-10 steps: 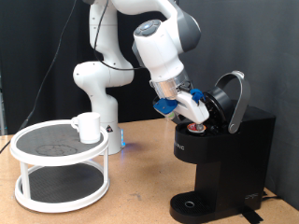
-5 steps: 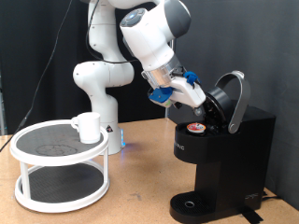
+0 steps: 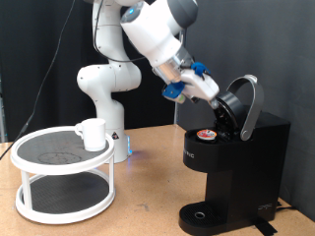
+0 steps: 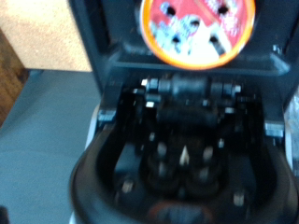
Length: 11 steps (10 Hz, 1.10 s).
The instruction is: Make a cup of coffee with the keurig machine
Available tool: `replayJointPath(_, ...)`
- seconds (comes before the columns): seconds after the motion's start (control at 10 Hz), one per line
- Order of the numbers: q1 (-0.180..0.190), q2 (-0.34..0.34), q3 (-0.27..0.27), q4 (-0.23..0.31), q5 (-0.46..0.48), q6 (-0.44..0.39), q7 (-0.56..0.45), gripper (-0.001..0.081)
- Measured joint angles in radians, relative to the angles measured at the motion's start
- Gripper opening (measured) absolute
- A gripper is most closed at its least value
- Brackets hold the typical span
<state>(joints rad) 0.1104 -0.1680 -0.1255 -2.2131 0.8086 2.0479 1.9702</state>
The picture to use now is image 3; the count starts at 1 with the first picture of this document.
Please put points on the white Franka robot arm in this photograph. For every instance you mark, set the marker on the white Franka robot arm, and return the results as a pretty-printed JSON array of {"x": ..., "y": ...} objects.
[{"x": 147, "y": 29}]

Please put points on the white ceramic mug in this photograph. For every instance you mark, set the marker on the white ceramic mug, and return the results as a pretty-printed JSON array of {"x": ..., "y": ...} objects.
[{"x": 95, "y": 134}]

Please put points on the white two-tier turntable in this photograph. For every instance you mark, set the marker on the white two-tier turntable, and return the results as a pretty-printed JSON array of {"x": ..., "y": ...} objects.
[{"x": 36, "y": 147}]

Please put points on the wrist camera on blue mount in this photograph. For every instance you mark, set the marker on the wrist camera on blue mount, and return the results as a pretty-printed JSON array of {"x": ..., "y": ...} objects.
[{"x": 174, "y": 91}]

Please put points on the grey metal frame pole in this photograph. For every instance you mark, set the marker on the grey metal frame pole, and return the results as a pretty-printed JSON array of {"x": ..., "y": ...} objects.
[{"x": 176, "y": 114}]

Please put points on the white K-cup coffee pod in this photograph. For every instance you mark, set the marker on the white K-cup coffee pod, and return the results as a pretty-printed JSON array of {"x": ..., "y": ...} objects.
[{"x": 206, "y": 134}]

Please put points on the black backdrop curtain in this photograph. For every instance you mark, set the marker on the black backdrop curtain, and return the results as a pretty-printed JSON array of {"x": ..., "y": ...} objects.
[{"x": 32, "y": 49}]

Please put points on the black Keurig coffee machine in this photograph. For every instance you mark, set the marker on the black Keurig coffee machine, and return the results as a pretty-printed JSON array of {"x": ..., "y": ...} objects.
[{"x": 249, "y": 170}]

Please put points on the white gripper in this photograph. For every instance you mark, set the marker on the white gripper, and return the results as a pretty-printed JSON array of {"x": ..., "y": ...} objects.
[{"x": 200, "y": 85}]

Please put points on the grey metal post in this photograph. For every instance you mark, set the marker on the grey metal post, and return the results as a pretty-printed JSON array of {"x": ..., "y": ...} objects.
[{"x": 2, "y": 124}]

